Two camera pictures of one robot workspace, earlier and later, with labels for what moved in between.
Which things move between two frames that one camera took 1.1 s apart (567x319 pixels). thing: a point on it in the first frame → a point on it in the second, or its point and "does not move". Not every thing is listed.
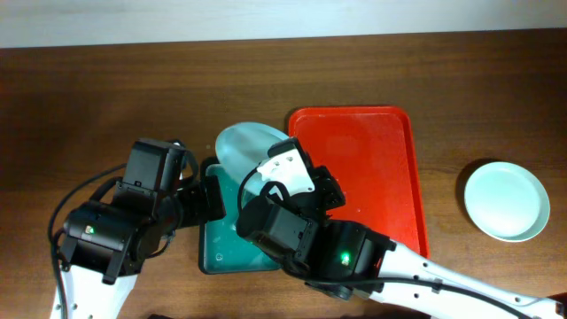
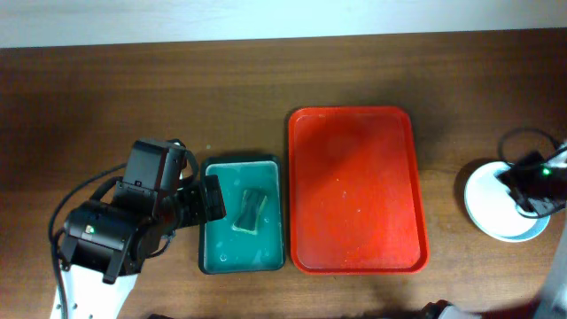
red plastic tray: x=372 y=151 does not move
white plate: x=242 y=148 → x=494 y=210
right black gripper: x=324 y=182 → x=522 y=186
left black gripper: x=212 y=195 does not move
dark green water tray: x=224 y=249 does not move
